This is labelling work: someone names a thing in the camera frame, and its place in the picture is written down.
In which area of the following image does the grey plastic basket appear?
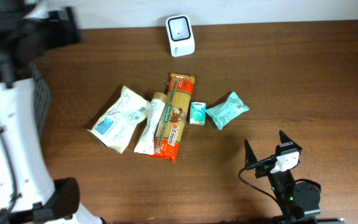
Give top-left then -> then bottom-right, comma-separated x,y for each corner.
29,63 -> 52,137

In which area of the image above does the white beige tube pack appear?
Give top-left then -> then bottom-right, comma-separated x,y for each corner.
134,92 -> 167,155

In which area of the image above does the white barcode scanner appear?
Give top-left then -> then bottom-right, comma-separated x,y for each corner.
165,15 -> 195,57

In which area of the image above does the orange spaghetti pack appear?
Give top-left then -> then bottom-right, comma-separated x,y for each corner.
151,73 -> 195,162

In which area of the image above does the right black cable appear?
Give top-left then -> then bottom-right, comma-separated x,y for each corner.
237,157 -> 287,215

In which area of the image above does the white cream food pouch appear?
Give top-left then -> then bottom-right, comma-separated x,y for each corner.
88,86 -> 151,154

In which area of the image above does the kleenex tissue pocket pack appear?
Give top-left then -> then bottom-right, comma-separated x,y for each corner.
189,102 -> 206,125

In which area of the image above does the teal wet wipes pack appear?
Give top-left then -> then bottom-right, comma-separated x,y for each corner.
206,92 -> 249,130

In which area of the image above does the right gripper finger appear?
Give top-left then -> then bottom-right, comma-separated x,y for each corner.
278,130 -> 302,152
244,139 -> 257,168

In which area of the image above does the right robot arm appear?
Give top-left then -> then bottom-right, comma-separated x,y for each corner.
238,131 -> 321,223

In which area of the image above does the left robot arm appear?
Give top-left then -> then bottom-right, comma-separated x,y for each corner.
0,1 -> 103,223

